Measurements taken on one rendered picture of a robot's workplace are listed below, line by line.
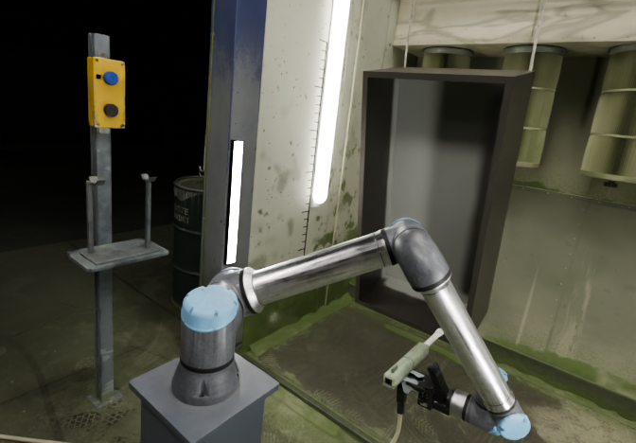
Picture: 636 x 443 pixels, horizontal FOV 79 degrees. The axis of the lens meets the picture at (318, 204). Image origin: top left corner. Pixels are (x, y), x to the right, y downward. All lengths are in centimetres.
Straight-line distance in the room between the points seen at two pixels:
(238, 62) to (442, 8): 156
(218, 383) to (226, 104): 122
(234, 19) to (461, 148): 120
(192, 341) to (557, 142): 263
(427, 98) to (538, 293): 149
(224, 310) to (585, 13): 240
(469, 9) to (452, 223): 143
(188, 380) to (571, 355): 220
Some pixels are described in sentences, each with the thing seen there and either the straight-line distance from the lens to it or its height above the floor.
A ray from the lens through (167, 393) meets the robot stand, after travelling 125.
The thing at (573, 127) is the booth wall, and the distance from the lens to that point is 309.
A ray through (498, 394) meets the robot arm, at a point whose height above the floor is 73.
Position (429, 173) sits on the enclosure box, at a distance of 207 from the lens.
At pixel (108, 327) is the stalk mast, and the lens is 208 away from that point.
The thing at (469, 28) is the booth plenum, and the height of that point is 207.
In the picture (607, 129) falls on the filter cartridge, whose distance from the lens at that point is 270.
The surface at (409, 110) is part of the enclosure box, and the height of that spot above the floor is 151.
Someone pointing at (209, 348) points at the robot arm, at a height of 80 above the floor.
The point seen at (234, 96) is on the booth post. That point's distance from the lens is 188.
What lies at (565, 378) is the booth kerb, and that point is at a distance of 280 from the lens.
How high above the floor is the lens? 143
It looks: 13 degrees down
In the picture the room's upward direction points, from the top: 6 degrees clockwise
